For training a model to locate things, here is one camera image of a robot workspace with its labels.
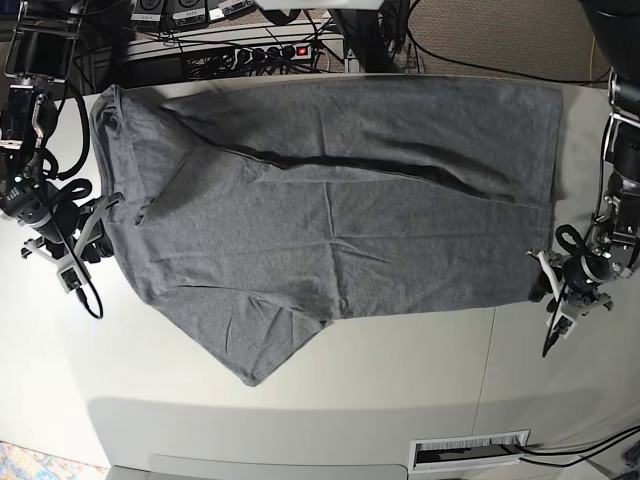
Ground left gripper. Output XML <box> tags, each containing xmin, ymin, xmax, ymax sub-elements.
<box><xmin>528</xmin><ymin>252</ymin><xmax>612</xmax><ymax>305</ymax></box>

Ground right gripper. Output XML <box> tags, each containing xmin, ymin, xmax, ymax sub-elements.
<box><xmin>37</xmin><ymin>200</ymin><xmax>114</xmax><ymax>261</ymax></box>

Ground grey T-shirt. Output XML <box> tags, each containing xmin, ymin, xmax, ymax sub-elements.
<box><xmin>90</xmin><ymin>77</ymin><xmax>563</xmax><ymax>386</ymax></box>

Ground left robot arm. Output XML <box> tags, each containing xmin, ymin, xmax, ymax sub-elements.
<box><xmin>551</xmin><ymin>1</ymin><xmax>639</xmax><ymax>304</ymax></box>

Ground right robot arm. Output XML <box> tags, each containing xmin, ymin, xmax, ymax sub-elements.
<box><xmin>1</xmin><ymin>1</ymin><xmax>96</xmax><ymax>259</ymax></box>

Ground black foot pedal left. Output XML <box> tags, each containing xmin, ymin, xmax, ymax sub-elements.
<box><xmin>131</xmin><ymin>0</ymin><xmax>165</xmax><ymax>22</ymax></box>

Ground black foot pedal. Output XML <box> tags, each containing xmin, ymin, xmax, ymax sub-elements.
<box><xmin>171</xmin><ymin>0</ymin><xmax>207</xmax><ymax>27</ymax></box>
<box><xmin>131</xmin><ymin>0</ymin><xmax>165</xmax><ymax>22</ymax></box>
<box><xmin>208</xmin><ymin>0</ymin><xmax>255</xmax><ymax>22</ymax></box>

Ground black foot pedal middle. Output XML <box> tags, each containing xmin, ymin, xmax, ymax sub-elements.
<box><xmin>171</xmin><ymin>0</ymin><xmax>207</xmax><ymax>27</ymax></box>

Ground black foot pedal right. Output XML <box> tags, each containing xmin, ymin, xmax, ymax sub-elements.
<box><xmin>208</xmin><ymin>0</ymin><xmax>255</xmax><ymax>22</ymax></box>

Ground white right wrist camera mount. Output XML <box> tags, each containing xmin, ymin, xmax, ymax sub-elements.
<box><xmin>21</xmin><ymin>193</ymin><xmax>123</xmax><ymax>293</ymax></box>

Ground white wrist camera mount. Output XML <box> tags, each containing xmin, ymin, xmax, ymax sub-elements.
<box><xmin>527</xmin><ymin>249</ymin><xmax>613</xmax><ymax>345</ymax></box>
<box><xmin>21</xmin><ymin>193</ymin><xmax>123</xmax><ymax>293</ymax></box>

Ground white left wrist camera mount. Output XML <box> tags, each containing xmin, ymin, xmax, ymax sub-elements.
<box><xmin>527</xmin><ymin>249</ymin><xmax>613</xmax><ymax>345</ymax></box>

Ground table cable grommet slot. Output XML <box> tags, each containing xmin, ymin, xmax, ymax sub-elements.
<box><xmin>408</xmin><ymin>430</ymin><xmax>530</xmax><ymax>474</ymax></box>

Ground black cables at table edge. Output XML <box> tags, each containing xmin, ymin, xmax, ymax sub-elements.
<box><xmin>514</xmin><ymin>424</ymin><xmax>640</xmax><ymax>466</ymax></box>

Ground black power strip red switch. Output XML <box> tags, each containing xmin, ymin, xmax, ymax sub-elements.
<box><xmin>184</xmin><ymin>42</ymin><xmax>316</xmax><ymax>81</ymax></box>

